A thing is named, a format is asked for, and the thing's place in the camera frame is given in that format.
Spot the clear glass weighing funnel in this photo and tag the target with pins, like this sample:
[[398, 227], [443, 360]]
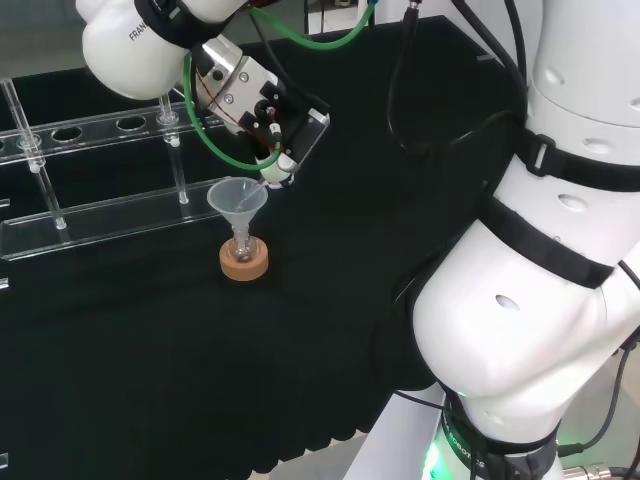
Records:
[[252, 196]]

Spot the small round-bottom glass flask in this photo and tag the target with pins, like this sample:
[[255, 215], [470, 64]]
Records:
[[243, 250]]

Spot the translucent plastic funnel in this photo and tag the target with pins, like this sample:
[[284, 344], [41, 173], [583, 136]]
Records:
[[235, 200]]

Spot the clear acrylic funnel stand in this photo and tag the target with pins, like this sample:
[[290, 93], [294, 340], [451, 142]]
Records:
[[105, 220]]

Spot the black bench cloth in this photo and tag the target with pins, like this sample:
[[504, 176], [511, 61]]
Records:
[[200, 350]]

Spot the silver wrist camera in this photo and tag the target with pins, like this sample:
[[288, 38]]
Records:
[[311, 135]]

